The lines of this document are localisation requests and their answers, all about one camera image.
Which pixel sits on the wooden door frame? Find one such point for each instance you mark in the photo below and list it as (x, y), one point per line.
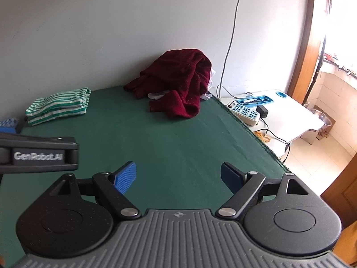
(306, 47)

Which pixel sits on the folded green striped garment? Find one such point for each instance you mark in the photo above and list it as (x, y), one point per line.
(58, 103)

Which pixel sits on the white power strip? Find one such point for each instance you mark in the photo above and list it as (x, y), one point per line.
(245, 114)

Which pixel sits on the crumpled white garment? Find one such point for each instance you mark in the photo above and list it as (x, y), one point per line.
(157, 96)

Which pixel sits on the black power adapter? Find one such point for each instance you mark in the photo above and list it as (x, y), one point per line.
(262, 110)

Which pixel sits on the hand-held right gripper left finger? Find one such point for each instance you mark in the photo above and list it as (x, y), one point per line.
(127, 177)

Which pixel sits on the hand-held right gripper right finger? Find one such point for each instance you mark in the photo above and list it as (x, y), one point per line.
(231, 174)

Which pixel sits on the black drain pipe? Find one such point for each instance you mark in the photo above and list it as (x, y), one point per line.
(320, 61)

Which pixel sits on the dark red knit sweater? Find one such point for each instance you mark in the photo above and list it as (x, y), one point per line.
(178, 75)

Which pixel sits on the blue pen tray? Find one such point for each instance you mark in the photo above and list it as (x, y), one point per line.
(251, 102)

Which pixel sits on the blue patterned cloth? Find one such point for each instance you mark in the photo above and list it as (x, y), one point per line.
(7, 122)

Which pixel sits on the white side table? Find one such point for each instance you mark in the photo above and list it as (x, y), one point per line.
(292, 117)

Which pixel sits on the wooden door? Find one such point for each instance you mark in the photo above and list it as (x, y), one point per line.
(345, 195)

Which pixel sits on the metal basin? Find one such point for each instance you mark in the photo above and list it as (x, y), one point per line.
(325, 117)

